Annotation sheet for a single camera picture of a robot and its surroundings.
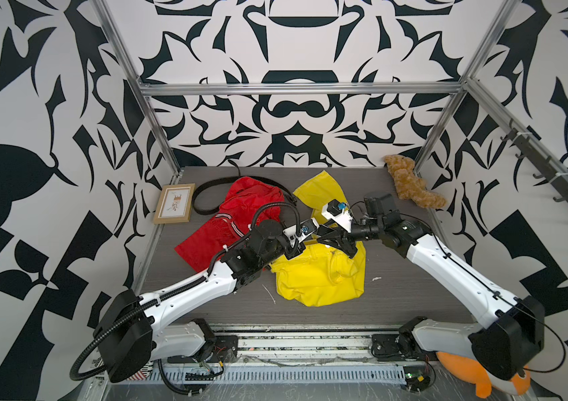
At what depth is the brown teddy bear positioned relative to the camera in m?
1.01

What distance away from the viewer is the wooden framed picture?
3.41 ft

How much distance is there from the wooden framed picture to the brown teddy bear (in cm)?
88
